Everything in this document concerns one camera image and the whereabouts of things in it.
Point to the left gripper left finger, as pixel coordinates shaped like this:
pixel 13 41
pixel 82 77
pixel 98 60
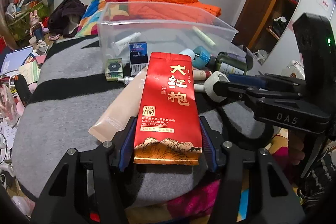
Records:
pixel 124 145

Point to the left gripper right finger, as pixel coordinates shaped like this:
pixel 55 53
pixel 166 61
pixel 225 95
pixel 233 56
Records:
pixel 211 145

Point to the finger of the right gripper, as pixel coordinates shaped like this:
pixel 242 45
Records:
pixel 231 90
pixel 266 81

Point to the beige cosmetic tube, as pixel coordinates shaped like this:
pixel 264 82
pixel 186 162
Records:
pixel 125 105

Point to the white tape roll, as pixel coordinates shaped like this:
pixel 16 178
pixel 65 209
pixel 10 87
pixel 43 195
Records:
pixel 212 85

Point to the red tea packet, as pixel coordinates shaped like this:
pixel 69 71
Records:
pixel 168 130

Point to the green glass bottle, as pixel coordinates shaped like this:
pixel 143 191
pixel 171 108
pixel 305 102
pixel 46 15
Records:
pixel 227 69

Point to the person's right hand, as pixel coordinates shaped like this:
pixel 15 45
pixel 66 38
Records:
pixel 295 147

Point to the purple spray bottle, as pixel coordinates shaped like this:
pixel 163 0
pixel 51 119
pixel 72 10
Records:
pixel 234 60

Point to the beige red-capped tube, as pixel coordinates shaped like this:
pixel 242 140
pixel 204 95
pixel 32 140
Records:
pixel 201 75

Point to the white pen-shaped tube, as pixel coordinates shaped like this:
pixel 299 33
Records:
pixel 125 80

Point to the small green tin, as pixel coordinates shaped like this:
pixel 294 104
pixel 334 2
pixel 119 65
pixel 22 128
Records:
pixel 113 69

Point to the grey black blanket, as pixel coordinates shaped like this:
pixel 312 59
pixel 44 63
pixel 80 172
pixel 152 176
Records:
pixel 74 106

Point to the mint green bottle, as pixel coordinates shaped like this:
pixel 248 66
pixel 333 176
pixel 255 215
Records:
pixel 188 52

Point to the light green tube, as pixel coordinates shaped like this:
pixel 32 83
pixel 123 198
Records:
pixel 203 36

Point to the blue Max staples box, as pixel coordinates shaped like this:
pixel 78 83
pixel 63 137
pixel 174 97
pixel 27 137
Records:
pixel 138 57

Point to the white tube in bin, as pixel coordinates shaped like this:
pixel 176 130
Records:
pixel 122 44

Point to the wooden wardrobe shelf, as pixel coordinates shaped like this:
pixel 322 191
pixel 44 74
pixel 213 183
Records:
pixel 278 1

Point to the clear plastic bin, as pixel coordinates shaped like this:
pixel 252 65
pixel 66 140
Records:
pixel 172 36

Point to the orange down jacket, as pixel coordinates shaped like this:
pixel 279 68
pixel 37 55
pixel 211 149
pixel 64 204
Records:
pixel 182 10

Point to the blue notebook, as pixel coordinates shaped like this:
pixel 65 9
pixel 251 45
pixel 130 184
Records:
pixel 14 60

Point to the dark purple clothing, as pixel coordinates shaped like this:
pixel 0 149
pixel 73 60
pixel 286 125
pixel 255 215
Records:
pixel 66 17

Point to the rabbit figurine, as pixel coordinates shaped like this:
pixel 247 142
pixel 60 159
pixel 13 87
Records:
pixel 36 26

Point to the green cluttered storage box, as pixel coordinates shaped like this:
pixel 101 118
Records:
pixel 18 22

